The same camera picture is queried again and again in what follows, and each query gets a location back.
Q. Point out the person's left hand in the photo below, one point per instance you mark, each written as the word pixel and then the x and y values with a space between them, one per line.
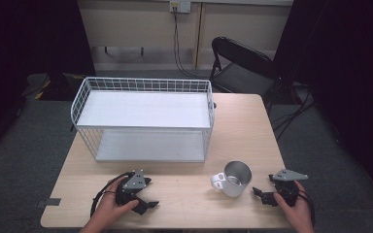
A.
pixel 111 207

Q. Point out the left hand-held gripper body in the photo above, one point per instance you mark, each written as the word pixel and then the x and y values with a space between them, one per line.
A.
pixel 132 183

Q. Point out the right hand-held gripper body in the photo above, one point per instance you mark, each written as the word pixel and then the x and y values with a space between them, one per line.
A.
pixel 288 184

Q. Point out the black folding chair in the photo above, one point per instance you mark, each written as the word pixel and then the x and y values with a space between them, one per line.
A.
pixel 239 76

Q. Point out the white wall socket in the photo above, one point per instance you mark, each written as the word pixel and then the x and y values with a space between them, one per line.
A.
pixel 180 6

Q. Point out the dark curtain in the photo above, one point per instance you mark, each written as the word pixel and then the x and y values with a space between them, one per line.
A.
pixel 353 64

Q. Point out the person's right hand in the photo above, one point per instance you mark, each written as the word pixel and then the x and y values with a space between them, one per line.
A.
pixel 296 210

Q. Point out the grey floor tape strip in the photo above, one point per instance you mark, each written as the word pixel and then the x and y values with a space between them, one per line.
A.
pixel 48 203

